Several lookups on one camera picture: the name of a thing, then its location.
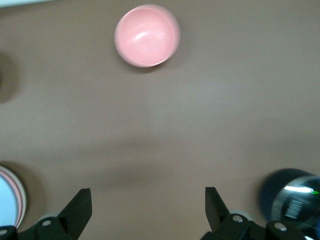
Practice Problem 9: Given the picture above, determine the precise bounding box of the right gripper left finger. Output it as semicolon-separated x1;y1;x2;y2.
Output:
0;187;93;240

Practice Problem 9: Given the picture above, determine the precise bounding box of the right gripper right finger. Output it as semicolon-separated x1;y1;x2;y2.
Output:
201;186;309;240

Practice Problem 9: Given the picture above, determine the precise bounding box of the blue shallow bowl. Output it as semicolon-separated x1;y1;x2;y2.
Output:
0;173;20;230

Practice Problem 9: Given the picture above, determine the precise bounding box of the beige shallow bowl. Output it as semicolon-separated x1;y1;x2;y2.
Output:
0;164;28;227

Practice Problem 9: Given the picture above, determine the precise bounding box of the blue cylindrical object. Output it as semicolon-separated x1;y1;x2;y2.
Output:
259;167;320;232

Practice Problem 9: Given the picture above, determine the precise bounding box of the brown table cover sheet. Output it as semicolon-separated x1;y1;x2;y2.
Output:
0;0;320;240

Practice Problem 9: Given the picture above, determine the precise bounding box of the small deep pink bowl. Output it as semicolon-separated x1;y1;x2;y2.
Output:
113;3;181;68

